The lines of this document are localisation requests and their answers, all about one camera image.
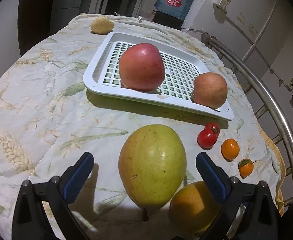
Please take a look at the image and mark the plain orange mandarin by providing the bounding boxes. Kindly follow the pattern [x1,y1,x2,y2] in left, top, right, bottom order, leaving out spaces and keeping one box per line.
[221,138,240,161]

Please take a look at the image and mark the white wall pipe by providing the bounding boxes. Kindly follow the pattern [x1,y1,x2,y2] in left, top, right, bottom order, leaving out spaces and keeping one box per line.
[242,0,278,62]

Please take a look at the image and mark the stainless steel bed rail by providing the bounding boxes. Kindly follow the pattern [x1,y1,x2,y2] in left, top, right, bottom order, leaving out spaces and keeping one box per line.
[200,32,293,205]

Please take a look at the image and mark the small wall shelf box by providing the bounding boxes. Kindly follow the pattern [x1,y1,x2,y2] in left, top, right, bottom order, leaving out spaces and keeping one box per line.
[213,0,231,11]

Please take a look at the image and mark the yellow blanket edge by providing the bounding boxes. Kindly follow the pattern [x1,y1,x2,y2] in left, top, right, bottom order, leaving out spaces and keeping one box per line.
[258,125,286,216]

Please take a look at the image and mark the large pinkish yellow apple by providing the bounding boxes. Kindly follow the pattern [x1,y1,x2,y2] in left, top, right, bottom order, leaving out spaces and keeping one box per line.
[193,72,228,109]

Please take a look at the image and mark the bitten peeled apple core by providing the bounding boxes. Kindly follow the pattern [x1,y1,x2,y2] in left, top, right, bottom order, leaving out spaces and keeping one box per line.
[91,17,114,35]

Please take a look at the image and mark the green pear with stem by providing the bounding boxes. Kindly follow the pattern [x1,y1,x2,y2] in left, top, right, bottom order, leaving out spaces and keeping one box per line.
[169,181,221,237]

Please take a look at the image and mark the floral bed quilt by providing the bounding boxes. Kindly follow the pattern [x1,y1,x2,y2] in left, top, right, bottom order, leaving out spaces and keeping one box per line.
[0,14,279,239]

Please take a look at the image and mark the black water dispenser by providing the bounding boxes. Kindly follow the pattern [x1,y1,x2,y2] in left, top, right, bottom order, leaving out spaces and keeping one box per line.
[153,11,183,30]

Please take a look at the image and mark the white perforated plastic tray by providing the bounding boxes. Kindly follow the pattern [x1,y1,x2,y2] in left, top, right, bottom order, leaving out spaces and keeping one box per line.
[83,32,234,121]

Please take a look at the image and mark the orange mandarin with stem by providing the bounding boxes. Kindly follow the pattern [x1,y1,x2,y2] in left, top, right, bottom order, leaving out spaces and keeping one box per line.
[238,159,255,178]

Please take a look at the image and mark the red apple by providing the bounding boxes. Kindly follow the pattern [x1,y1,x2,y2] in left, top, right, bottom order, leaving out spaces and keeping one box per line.
[119,43,165,92]

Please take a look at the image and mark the red cherry tomato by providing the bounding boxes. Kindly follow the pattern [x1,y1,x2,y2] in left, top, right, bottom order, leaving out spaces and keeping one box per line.
[197,128,219,149]
[205,122,220,136]

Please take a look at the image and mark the dark wooden door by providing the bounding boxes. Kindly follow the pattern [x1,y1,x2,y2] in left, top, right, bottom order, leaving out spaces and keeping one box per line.
[17,0,54,55]

